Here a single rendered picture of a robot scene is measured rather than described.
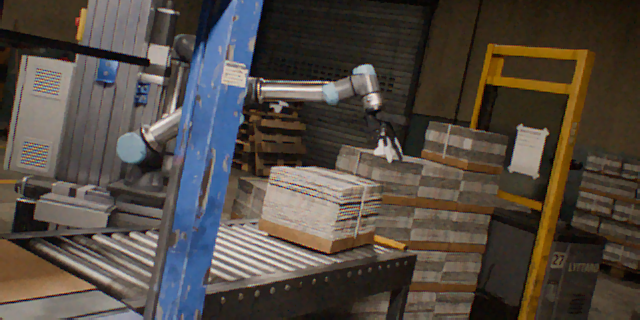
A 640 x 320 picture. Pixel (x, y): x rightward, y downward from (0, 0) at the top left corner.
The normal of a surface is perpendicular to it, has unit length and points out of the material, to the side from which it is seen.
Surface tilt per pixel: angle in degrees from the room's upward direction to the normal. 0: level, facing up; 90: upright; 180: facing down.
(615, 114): 90
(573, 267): 90
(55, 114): 90
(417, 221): 90
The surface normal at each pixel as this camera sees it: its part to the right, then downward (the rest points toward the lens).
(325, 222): -0.47, -0.03
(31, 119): 0.01, 0.07
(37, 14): 0.80, 0.20
